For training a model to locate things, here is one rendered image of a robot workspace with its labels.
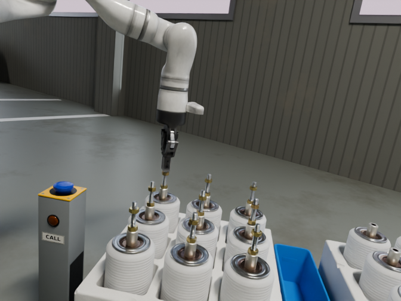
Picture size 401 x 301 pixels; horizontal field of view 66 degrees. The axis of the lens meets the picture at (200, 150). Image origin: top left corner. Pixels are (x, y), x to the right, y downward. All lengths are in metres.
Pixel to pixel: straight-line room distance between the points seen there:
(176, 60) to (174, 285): 0.48
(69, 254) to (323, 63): 2.08
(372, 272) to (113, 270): 0.54
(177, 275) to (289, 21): 2.19
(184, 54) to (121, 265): 0.47
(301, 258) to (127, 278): 0.58
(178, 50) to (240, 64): 1.94
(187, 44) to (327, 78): 1.76
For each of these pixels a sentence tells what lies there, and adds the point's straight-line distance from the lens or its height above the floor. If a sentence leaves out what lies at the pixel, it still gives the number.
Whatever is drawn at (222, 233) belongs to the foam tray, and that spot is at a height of 0.18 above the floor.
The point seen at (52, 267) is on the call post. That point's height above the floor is 0.15.
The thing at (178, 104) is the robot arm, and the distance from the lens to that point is 0.75.
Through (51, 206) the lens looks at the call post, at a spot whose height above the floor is 0.29.
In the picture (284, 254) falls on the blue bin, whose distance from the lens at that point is 1.03.
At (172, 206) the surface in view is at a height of 0.25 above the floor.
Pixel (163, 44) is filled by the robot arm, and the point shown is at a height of 0.65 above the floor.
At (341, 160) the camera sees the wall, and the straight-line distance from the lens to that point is 2.41.
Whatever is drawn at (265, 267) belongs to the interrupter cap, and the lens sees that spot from 0.64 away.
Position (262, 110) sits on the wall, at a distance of 2.56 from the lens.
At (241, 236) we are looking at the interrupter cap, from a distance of 0.72.
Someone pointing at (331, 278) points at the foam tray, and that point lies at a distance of 0.92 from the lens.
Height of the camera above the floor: 0.60
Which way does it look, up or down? 14 degrees down
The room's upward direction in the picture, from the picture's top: 8 degrees clockwise
